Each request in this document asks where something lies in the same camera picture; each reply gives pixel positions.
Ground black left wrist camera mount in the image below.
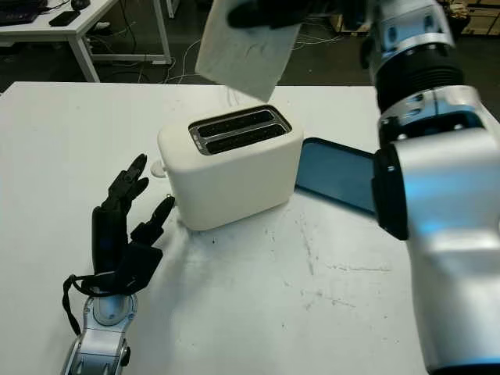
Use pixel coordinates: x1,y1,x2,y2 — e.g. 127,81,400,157
80,241,164,296

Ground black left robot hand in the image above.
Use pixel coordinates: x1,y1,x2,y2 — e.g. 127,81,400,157
91,153,176,274

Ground short wooden crate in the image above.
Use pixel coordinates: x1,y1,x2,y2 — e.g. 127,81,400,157
445,0,500,37

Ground black keyboard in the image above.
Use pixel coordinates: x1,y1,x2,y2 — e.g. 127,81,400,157
0,0,50,27

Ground white office desk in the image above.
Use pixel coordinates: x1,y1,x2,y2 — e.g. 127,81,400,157
0,0,173,83

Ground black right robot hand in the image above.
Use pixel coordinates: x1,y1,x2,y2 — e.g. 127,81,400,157
227,0,370,32

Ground white two-slot toaster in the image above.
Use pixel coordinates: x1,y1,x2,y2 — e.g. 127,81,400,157
157,105,305,231

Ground white toaster power cord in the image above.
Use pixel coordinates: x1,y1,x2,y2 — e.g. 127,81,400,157
225,85,241,109

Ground blue plastic tray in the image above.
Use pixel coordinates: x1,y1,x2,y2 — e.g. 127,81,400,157
293,136,378,215

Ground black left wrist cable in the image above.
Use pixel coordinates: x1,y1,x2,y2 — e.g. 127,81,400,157
62,274,130,337

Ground white floor cable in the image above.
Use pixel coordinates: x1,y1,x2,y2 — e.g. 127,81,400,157
166,23,337,85

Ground white bread slice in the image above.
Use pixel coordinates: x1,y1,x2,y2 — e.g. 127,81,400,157
195,0,302,102

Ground black smartphone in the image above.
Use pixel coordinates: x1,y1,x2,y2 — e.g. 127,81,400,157
48,10,82,27

